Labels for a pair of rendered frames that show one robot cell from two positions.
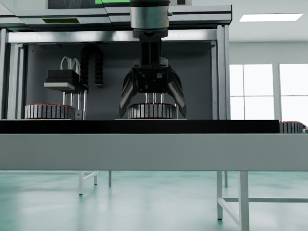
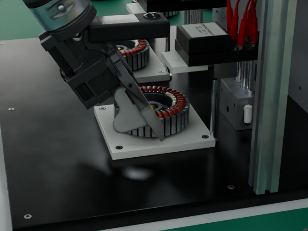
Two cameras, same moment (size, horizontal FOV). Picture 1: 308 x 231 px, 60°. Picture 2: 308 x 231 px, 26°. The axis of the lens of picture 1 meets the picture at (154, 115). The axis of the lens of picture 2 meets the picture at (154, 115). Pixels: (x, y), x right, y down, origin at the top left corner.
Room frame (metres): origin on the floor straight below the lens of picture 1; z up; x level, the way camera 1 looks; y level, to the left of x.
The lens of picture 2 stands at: (0.37, -0.84, 1.24)
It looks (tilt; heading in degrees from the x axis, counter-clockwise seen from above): 27 degrees down; 73
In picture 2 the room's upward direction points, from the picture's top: straight up
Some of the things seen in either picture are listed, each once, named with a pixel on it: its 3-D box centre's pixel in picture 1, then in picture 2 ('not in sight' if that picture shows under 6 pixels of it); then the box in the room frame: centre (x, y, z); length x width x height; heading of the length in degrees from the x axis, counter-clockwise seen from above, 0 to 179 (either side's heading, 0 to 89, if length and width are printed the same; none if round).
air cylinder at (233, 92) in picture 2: not in sight; (243, 102); (0.77, 0.00, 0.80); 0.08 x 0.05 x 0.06; 88
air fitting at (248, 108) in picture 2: not in sight; (247, 115); (0.76, -0.04, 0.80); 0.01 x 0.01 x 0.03; 88
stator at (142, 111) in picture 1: (152, 113); (151, 110); (0.62, 0.00, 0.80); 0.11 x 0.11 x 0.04
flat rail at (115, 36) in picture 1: (111, 36); not in sight; (0.73, 0.12, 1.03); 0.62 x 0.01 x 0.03; 88
